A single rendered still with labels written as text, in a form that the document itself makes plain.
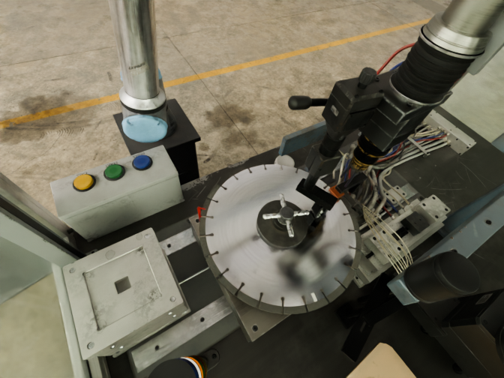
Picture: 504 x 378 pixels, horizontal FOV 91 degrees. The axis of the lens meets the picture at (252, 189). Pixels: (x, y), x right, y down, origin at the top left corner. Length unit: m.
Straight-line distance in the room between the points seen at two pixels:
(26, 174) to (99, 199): 1.50
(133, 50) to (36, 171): 1.60
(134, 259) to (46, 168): 1.61
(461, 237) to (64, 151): 2.15
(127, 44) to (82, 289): 0.50
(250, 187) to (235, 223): 0.10
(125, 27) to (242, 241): 0.49
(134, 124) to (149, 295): 0.43
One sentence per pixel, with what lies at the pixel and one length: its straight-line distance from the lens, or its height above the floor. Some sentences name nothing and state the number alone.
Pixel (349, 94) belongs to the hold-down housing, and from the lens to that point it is 0.36.
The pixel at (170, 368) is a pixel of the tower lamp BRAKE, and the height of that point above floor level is 1.16.
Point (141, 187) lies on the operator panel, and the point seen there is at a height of 0.89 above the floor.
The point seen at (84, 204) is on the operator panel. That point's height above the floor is 0.90.
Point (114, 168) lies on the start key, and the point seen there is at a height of 0.91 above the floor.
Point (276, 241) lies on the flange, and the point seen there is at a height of 0.96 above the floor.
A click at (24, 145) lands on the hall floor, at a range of 2.36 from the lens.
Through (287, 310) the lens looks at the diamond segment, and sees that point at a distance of 0.50.
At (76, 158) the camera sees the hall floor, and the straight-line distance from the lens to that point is 2.10.
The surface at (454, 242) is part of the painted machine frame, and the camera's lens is 0.59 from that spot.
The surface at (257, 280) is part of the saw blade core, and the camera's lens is 0.50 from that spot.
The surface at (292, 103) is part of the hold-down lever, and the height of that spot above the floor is 1.22.
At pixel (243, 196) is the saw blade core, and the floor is 0.95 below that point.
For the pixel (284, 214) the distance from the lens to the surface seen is 0.50.
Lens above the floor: 1.44
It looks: 57 degrees down
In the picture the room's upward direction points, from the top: 11 degrees clockwise
